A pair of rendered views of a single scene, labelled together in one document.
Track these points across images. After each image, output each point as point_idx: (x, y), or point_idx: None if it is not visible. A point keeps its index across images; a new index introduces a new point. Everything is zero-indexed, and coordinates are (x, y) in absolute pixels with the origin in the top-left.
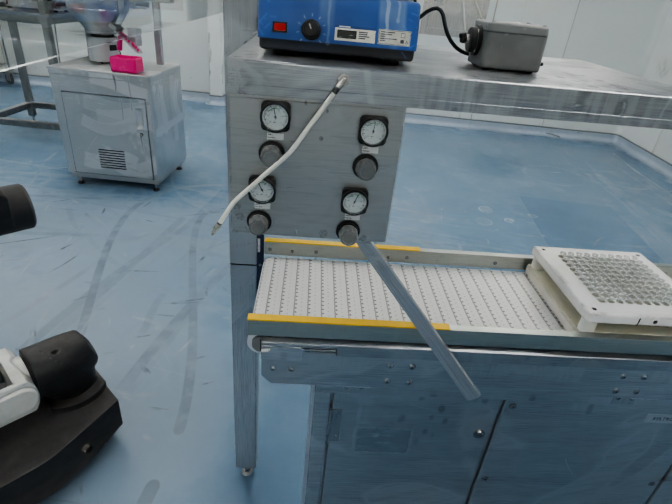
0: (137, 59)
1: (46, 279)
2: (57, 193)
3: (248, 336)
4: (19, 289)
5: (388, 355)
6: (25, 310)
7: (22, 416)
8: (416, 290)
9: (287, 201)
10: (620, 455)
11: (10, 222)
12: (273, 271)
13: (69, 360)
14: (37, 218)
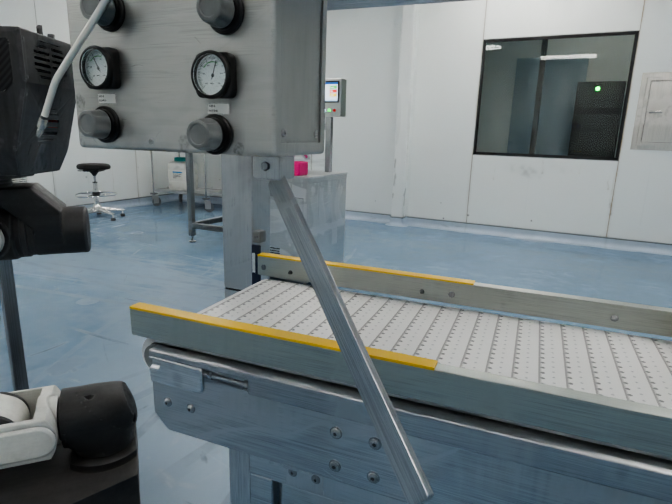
0: (302, 163)
1: None
2: (217, 284)
3: (144, 343)
4: (140, 356)
5: (328, 408)
6: (133, 375)
7: (34, 461)
8: (441, 333)
9: (135, 89)
10: None
11: (60, 238)
12: (250, 289)
13: (99, 410)
14: (190, 301)
